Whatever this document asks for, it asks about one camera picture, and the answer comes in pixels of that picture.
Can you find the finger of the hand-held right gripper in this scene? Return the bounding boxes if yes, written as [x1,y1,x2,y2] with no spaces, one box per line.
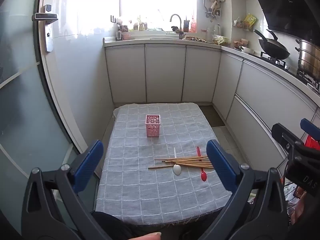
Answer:
[301,118,320,138]
[271,123,310,162]

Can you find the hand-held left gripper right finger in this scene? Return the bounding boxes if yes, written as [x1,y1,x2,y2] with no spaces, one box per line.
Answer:
[206,139,292,240]

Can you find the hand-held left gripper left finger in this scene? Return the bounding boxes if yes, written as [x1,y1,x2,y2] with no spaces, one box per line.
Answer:
[21,140,113,240]

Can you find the red plastic spoon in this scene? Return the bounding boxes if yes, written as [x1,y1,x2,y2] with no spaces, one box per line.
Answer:
[196,146,208,182]

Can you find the bunch of wooden chopsticks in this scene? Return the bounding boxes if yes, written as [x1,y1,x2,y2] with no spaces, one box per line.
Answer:
[148,155,214,170]

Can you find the white spoon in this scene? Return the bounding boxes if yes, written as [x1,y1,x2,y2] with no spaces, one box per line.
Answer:
[173,147,182,175]

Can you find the pink perforated utensil holder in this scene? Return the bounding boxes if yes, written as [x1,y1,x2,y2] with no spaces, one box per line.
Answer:
[145,114,161,138]

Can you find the person's left hand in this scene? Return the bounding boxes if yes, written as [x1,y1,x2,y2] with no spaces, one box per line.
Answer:
[132,232,162,240]

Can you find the red packet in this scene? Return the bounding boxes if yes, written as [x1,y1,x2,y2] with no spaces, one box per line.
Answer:
[304,135,320,151]

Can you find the white cabinet drawer front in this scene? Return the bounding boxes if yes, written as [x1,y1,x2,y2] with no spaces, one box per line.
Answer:
[235,60,318,117]
[226,96,310,165]

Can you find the grey checked tablecloth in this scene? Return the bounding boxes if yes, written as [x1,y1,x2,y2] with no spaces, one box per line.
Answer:
[95,102,233,227]

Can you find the stainless steel pot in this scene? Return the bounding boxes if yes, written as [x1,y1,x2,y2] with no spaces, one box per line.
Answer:
[295,39,320,80]

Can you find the person's dark clothing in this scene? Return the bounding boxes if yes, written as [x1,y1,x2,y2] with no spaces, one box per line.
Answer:
[91,201,252,240]

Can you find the black gas stove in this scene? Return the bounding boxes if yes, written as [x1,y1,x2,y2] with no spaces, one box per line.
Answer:
[260,51,320,93]

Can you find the white cabinet door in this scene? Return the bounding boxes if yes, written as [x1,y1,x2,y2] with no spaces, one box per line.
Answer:
[105,44,146,103]
[182,45,222,103]
[212,52,244,120]
[145,44,187,103]

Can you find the black wok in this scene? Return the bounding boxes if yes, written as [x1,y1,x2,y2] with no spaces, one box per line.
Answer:
[254,29,291,60]

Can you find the frosted glass sliding door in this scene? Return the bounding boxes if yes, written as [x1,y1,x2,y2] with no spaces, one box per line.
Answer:
[0,0,100,240]

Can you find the bag of green vegetables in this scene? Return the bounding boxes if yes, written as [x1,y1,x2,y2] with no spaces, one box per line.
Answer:
[212,35,229,45]

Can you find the metal spice shelf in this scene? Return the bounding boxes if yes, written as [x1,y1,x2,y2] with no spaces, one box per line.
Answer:
[232,21,254,32]

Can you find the yellow snack packet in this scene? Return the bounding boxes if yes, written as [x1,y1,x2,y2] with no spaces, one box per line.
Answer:
[244,14,257,27]

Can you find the tray of food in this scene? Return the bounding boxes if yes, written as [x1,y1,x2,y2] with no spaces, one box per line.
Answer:
[184,36,208,43]

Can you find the black range hood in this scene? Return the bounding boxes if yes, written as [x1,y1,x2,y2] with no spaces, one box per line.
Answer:
[246,0,320,39]

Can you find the white kitchen countertop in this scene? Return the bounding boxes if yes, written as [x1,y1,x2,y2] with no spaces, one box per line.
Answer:
[103,36,320,110]

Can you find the silver kitchen faucet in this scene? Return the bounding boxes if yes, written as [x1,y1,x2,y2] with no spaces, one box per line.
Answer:
[170,14,187,40]

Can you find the silver door lock handle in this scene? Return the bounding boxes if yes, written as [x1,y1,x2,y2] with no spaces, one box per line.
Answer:
[32,4,58,53]

